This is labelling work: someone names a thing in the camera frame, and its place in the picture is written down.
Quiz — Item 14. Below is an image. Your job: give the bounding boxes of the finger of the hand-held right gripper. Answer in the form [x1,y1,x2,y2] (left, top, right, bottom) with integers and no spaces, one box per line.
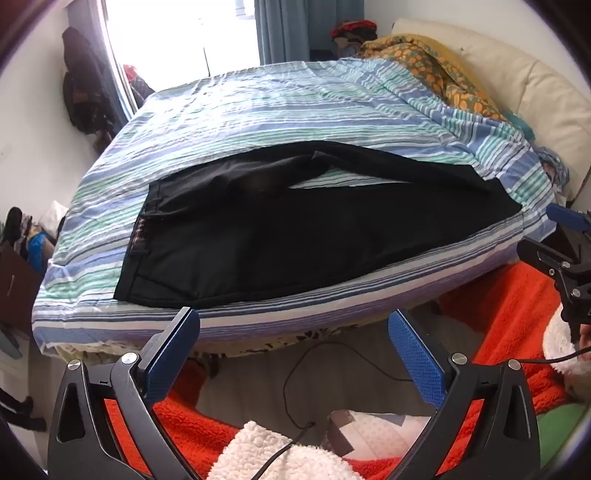
[516,237,581,278]
[546,204,591,232]

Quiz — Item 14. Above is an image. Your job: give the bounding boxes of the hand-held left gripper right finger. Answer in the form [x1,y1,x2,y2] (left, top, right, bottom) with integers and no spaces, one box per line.
[388,308,541,480]

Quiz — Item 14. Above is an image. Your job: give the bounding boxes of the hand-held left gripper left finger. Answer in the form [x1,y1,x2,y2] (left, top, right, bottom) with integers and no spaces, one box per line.
[48,307,204,480]

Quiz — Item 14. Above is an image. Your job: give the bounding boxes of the black pants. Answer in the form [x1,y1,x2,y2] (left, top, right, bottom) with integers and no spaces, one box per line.
[113,141,522,310]

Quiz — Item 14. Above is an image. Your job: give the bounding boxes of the blue patterned cloth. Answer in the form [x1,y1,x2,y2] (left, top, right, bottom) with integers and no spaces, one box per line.
[536,145,571,195]

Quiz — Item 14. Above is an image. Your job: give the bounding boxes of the white dotted cloth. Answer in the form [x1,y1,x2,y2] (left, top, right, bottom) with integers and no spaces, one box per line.
[328,408,432,462]

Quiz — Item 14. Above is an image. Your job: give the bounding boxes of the leopard print mattress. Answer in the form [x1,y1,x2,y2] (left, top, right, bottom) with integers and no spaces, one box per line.
[55,318,393,365]

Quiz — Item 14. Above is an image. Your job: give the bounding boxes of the teal pillow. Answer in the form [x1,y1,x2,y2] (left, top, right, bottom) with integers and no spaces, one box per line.
[503,108,536,141]

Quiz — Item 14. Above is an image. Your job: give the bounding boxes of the blue bag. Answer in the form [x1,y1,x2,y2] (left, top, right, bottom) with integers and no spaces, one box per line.
[25,226,58,273]

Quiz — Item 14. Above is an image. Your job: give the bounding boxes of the orange floral blanket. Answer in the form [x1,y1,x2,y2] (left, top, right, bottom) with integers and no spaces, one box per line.
[358,32,509,123]

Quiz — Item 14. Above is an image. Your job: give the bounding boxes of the red and dark clothes heap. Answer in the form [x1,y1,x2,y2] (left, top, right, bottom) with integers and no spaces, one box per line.
[122,65,155,109]

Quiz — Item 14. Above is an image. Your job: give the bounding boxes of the striped bed sheet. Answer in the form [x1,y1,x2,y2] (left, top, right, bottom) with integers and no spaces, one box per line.
[31,58,557,356]

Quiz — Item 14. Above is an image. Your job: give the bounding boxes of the pile of dark clothes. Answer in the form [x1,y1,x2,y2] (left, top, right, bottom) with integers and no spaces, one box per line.
[330,19,379,58]

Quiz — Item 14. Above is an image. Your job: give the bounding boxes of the dark hanging jacket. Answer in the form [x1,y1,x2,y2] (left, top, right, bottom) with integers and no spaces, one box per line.
[61,26,116,153]

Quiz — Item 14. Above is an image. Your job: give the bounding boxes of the bright window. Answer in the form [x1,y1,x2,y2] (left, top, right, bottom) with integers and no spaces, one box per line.
[99,0,262,100]

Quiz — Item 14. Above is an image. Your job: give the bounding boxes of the blue curtain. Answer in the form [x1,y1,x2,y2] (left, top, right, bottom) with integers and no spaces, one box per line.
[254,0,365,65]

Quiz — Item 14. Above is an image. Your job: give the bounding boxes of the black cable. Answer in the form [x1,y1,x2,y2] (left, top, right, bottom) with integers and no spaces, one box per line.
[252,342,414,480]
[508,348,591,366]

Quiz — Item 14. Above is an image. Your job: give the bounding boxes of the black bag strap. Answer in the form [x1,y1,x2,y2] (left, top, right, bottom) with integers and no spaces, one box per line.
[0,388,33,432]

